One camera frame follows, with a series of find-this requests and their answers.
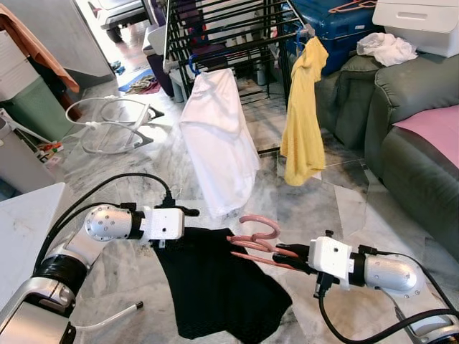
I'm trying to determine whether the pink sofa mat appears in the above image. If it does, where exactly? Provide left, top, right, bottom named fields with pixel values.
left=392, top=105, right=459, bottom=170

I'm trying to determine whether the red floor toy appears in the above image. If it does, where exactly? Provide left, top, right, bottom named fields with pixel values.
left=36, top=140, right=67, bottom=160

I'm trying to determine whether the green laundry basket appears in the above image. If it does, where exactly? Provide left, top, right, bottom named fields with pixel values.
left=0, top=75, right=64, bottom=144

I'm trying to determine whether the crumpled white cloth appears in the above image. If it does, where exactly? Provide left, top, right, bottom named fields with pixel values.
left=356, top=32, right=418, bottom=67

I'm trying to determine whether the yellow shirt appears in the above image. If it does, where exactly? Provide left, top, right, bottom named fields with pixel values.
left=280, top=36, right=330, bottom=187

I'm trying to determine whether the black metal drying rack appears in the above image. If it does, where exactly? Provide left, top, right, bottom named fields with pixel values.
left=164, top=0, right=316, bottom=156

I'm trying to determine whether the black shirt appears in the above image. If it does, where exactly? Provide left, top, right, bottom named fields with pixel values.
left=152, top=228, right=294, bottom=342

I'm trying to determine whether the white storage bin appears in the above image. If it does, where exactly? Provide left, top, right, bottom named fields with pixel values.
left=0, top=29, right=37, bottom=101

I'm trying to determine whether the white storage box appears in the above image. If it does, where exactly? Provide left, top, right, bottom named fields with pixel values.
left=372, top=0, right=459, bottom=58

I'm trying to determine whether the pink plastic hanger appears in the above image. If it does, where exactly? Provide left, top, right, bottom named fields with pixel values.
left=228, top=213, right=302, bottom=273
left=328, top=0, right=378, bottom=14

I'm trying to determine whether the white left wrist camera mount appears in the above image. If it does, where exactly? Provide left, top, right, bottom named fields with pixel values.
left=143, top=206, right=186, bottom=242

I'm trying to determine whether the blue plastic hanger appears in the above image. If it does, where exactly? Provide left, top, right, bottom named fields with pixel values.
left=186, top=54, right=203, bottom=77
left=294, top=27, right=308, bottom=52

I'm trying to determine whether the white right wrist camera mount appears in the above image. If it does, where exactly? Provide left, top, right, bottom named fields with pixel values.
left=308, top=235, right=354, bottom=282

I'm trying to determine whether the brown wooden board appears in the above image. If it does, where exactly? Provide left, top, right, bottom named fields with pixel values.
left=0, top=4, right=82, bottom=94

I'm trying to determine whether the grey-green sofa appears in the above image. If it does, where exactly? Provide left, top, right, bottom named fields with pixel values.
left=314, top=54, right=459, bottom=260

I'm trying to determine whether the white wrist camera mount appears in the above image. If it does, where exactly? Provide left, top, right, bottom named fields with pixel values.
left=308, top=235, right=354, bottom=282
left=143, top=206, right=186, bottom=242

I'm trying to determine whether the white shirt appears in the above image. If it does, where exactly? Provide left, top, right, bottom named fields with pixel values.
left=179, top=68, right=261, bottom=220

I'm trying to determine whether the white plastic chair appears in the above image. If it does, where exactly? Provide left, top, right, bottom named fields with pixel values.
left=143, top=25, right=196, bottom=101

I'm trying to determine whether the colourful floor rug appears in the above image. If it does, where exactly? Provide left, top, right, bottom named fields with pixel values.
left=117, top=68, right=163, bottom=95

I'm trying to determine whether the blue hard suitcase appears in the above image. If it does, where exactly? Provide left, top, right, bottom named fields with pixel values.
left=290, top=0, right=381, bottom=77

